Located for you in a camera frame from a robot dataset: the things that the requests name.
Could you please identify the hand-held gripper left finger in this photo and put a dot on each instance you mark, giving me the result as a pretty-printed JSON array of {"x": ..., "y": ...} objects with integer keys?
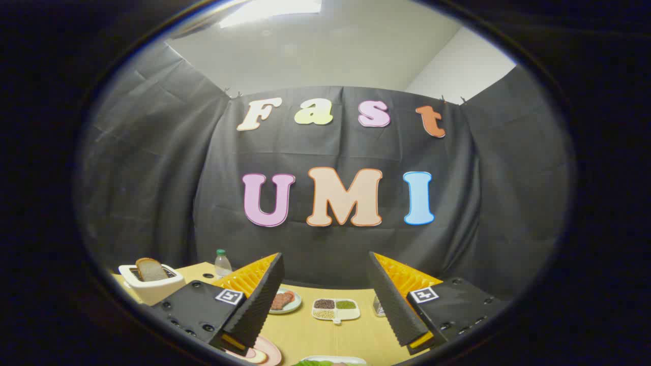
[{"x": 259, "y": 305}]

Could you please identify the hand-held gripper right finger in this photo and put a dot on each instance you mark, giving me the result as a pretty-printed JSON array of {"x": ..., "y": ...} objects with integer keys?
[{"x": 389, "y": 305}]

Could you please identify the green lettuce leaf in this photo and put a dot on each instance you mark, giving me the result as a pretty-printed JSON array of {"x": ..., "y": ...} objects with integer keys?
[{"x": 310, "y": 363}]

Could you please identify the brown meat piece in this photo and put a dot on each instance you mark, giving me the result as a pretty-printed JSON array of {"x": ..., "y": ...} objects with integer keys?
[
  {"x": 277, "y": 303},
  {"x": 289, "y": 296}
]

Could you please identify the pale green plate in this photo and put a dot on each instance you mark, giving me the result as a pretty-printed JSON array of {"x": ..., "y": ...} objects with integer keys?
[{"x": 296, "y": 306}]

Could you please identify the white divided seasoning dish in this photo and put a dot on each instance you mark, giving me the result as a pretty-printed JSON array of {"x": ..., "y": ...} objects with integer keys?
[{"x": 351, "y": 314}]

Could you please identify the pink plate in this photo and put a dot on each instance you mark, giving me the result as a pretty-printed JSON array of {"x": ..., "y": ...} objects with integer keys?
[{"x": 273, "y": 353}]

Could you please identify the clear green-capped water bottle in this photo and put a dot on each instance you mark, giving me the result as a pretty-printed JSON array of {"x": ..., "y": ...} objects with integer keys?
[{"x": 223, "y": 267}]

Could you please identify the white plate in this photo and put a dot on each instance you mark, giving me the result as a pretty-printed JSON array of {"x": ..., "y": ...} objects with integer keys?
[{"x": 351, "y": 360}]

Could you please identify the white toaster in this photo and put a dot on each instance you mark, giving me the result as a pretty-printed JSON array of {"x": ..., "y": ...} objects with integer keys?
[{"x": 152, "y": 292}]

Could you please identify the brown-crust bread slice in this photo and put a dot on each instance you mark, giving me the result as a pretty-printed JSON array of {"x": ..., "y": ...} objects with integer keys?
[{"x": 150, "y": 270}]

